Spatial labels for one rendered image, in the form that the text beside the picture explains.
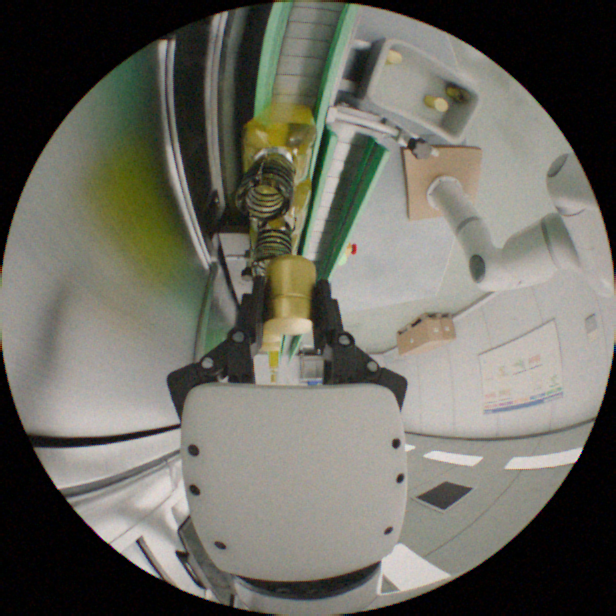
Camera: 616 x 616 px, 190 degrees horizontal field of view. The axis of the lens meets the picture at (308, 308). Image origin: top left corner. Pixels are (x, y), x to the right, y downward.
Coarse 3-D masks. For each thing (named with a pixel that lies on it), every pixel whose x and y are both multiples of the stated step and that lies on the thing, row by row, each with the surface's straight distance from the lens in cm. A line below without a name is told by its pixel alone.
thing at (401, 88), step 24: (384, 48) 42; (408, 48) 44; (384, 72) 49; (408, 72) 51; (432, 72) 53; (456, 72) 48; (384, 96) 48; (408, 96) 50; (480, 96) 52; (432, 120) 54; (456, 120) 53
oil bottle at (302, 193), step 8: (304, 184) 18; (296, 192) 17; (304, 192) 18; (296, 200) 17; (304, 200) 18; (296, 208) 17; (304, 208) 18; (296, 216) 18; (304, 216) 18; (256, 224) 18; (296, 224) 18; (304, 224) 20; (256, 232) 20; (296, 232) 19
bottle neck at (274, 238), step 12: (288, 216) 17; (264, 228) 16; (276, 228) 15; (288, 228) 16; (264, 240) 15; (276, 240) 14; (288, 240) 15; (264, 252) 14; (276, 252) 14; (288, 252) 14; (252, 264) 15; (264, 264) 16; (264, 276) 16
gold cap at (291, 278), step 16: (288, 256) 13; (272, 272) 13; (288, 272) 12; (304, 272) 13; (272, 288) 12; (288, 288) 12; (304, 288) 12; (272, 304) 12; (288, 304) 11; (304, 304) 12; (272, 320) 12; (288, 320) 11; (304, 320) 11
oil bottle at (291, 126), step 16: (272, 112) 22; (288, 112) 22; (304, 112) 23; (256, 128) 15; (272, 128) 15; (288, 128) 15; (304, 128) 15; (256, 144) 15; (272, 144) 14; (288, 144) 14; (304, 144) 15; (304, 160) 15; (304, 176) 16
